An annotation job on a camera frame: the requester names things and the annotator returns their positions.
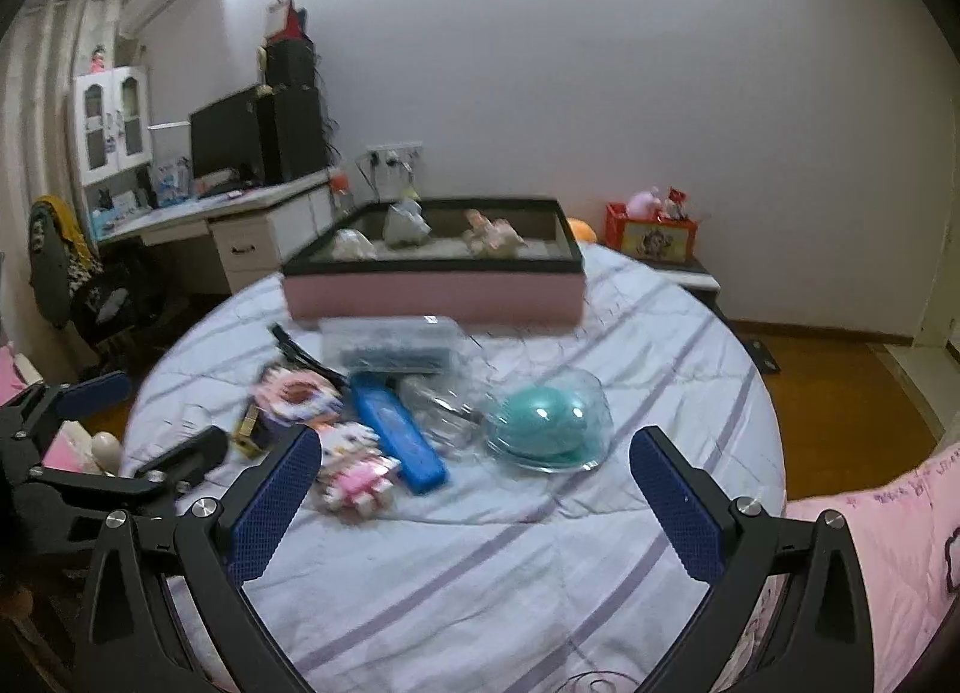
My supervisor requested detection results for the white wardrobe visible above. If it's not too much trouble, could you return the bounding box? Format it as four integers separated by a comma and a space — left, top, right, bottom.
911, 138, 960, 371

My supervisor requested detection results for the pink flower-shaped trinket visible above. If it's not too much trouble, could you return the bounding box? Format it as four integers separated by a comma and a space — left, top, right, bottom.
251, 367, 346, 428

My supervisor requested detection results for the pink quilt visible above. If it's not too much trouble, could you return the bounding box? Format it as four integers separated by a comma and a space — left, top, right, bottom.
780, 438, 960, 693

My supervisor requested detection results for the pink box with black rim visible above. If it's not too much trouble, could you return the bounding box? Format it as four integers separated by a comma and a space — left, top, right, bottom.
281, 196, 586, 326

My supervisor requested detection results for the blue and white box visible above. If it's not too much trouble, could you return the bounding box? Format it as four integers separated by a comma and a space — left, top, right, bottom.
154, 160, 188, 203

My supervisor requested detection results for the red and white calendar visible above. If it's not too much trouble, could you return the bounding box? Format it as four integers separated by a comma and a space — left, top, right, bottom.
264, 0, 308, 43

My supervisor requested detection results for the clear plastic bottle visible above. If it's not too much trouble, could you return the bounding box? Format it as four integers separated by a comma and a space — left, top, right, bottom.
397, 374, 496, 454

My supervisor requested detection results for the black office chair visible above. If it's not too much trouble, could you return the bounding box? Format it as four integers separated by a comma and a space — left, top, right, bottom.
75, 243, 170, 371

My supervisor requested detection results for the teal egg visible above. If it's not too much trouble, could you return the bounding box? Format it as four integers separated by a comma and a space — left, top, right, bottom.
480, 367, 612, 475

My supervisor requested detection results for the blue pen box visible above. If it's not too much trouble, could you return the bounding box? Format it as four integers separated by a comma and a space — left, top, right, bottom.
350, 372, 449, 495

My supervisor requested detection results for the beige curtain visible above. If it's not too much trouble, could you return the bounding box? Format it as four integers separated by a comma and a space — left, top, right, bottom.
0, 0, 128, 349

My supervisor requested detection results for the yellow highlighter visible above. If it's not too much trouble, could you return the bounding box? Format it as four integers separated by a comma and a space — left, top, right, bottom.
232, 404, 275, 458

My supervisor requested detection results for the white desk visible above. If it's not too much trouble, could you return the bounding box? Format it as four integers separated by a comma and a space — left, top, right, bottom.
97, 168, 335, 296

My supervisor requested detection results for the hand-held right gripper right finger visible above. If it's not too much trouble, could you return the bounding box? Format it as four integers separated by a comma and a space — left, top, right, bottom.
628, 425, 878, 693

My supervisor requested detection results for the striped white table cloth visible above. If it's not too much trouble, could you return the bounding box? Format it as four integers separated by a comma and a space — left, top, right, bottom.
120, 243, 787, 693

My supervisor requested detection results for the black bathroom scale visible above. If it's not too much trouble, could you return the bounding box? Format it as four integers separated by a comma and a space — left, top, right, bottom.
742, 337, 782, 375

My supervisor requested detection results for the white glass-door cabinet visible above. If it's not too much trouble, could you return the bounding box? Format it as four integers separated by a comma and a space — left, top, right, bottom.
71, 65, 153, 188

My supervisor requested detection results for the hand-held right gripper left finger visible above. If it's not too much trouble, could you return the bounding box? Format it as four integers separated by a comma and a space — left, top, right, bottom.
71, 425, 323, 693

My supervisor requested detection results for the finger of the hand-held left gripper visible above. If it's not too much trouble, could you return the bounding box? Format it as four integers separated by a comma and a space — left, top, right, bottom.
15, 425, 230, 523
0, 372, 133, 469

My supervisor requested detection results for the black and white low cabinet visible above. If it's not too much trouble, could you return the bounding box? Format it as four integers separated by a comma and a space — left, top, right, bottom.
577, 243, 725, 323

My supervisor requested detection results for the pink-eared doll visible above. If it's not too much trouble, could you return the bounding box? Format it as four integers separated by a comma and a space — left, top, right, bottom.
461, 208, 526, 257

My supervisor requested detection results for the black speaker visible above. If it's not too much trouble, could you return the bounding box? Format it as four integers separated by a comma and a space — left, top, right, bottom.
264, 37, 316, 90

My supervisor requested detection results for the pink block cat figure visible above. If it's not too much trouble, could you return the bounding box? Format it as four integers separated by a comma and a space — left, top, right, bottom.
311, 419, 402, 518

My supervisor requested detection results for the black computer monitor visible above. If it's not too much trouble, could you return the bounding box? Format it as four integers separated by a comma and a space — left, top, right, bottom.
189, 85, 263, 188

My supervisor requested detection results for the red storage crate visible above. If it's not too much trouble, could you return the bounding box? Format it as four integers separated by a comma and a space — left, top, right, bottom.
606, 202, 700, 264

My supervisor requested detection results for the clear plastic case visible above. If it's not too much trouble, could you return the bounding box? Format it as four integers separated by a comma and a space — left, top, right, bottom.
319, 316, 462, 375

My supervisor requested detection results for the yellow and black garment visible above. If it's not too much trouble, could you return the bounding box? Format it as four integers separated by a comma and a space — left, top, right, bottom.
28, 196, 102, 330

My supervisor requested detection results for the white wall outlet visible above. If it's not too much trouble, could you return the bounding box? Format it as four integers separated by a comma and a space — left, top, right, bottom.
365, 142, 425, 169

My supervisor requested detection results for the black computer tower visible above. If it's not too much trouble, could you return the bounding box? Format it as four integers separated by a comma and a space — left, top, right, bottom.
255, 84, 331, 185

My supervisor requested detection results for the white handheld device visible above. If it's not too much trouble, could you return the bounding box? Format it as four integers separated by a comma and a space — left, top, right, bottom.
382, 200, 432, 248

